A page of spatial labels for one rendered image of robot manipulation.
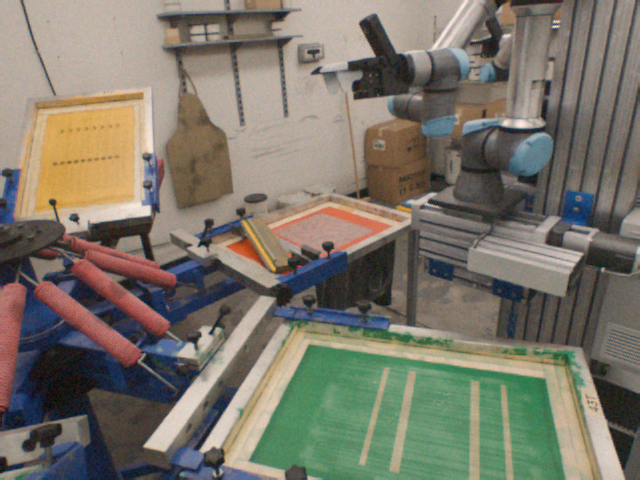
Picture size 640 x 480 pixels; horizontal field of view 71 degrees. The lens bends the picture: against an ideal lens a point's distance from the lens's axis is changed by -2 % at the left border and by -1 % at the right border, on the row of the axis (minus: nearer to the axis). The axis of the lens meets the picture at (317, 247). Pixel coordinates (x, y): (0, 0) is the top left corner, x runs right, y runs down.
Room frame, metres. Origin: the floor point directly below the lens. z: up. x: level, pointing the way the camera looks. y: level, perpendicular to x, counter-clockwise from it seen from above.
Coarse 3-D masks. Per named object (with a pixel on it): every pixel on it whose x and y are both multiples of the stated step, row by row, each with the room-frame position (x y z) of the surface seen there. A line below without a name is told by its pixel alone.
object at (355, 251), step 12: (300, 204) 2.10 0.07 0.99; (312, 204) 2.13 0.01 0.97; (348, 204) 2.11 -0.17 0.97; (360, 204) 2.05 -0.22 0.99; (372, 204) 2.03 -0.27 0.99; (264, 216) 1.97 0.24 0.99; (276, 216) 1.98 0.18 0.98; (288, 216) 2.03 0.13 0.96; (384, 216) 1.94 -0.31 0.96; (396, 216) 1.88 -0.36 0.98; (408, 216) 1.84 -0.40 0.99; (396, 228) 1.72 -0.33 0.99; (408, 228) 1.75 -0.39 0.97; (216, 240) 1.77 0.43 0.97; (372, 240) 1.62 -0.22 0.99; (384, 240) 1.65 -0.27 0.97; (228, 252) 1.60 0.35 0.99; (348, 252) 1.53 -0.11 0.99; (360, 252) 1.56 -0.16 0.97; (252, 264) 1.48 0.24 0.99; (276, 276) 1.38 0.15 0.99
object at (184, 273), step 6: (186, 264) 1.42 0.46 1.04; (192, 264) 1.42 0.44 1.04; (198, 264) 1.41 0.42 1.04; (168, 270) 1.38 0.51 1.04; (174, 270) 1.38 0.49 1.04; (180, 270) 1.38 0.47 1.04; (186, 270) 1.38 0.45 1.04; (192, 270) 1.39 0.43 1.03; (204, 270) 1.42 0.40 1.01; (210, 270) 1.43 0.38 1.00; (216, 270) 1.45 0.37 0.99; (180, 276) 1.36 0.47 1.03; (186, 276) 1.37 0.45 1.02; (192, 276) 1.39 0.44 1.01; (180, 282) 1.36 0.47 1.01; (186, 282) 1.37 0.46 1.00
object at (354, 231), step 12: (360, 216) 1.97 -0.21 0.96; (336, 228) 1.85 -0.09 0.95; (348, 228) 1.84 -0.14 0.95; (360, 228) 1.83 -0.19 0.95; (372, 228) 1.82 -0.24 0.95; (384, 228) 1.81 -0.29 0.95; (312, 240) 1.74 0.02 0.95; (324, 240) 1.73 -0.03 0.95; (336, 240) 1.72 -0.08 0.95; (348, 240) 1.71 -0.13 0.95; (360, 240) 1.71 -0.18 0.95; (324, 252) 1.62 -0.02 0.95
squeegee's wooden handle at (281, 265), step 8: (256, 224) 1.73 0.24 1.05; (264, 224) 1.74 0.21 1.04; (264, 232) 1.67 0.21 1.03; (272, 232) 1.68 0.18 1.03; (264, 240) 1.62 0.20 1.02; (272, 240) 1.62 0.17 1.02; (272, 248) 1.57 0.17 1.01; (280, 248) 1.57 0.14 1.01; (280, 256) 1.52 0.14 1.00; (288, 256) 1.52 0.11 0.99; (280, 264) 1.47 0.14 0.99
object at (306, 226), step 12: (312, 216) 2.01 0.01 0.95; (324, 216) 2.00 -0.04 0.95; (336, 216) 1.99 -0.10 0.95; (348, 216) 1.98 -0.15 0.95; (276, 228) 1.90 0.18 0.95; (288, 228) 1.89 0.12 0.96; (300, 228) 1.88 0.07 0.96; (312, 228) 1.87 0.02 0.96; (324, 228) 1.86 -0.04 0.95; (240, 240) 1.79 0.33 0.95; (288, 240) 1.76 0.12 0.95; (300, 240) 1.75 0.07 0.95; (240, 252) 1.67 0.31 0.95; (252, 252) 1.66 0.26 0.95
